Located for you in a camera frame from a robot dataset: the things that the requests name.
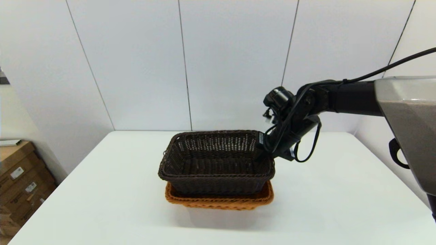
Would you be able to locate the dark brown wicker basket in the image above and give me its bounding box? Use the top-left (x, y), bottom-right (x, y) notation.
top-left (158, 130), bottom-right (276, 196)

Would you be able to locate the orange wicker basket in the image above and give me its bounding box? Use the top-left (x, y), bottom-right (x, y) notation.
top-left (165, 180), bottom-right (274, 210)

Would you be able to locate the cardboard box with white label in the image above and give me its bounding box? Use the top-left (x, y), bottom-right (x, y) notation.
top-left (0, 153), bottom-right (51, 195)
top-left (0, 175), bottom-right (58, 226)

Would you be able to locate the brown cardboard box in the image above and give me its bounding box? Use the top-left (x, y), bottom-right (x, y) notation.
top-left (0, 204), bottom-right (21, 240)
top-left (0, 142), bottom-right (38, 168)

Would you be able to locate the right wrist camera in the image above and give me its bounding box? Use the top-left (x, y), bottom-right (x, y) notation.
top-left (280, 146), bottom-right (297, 161)

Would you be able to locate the dark wall fixture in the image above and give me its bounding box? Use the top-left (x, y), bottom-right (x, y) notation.
top-left (0, 66), bottom-right (11, 86)

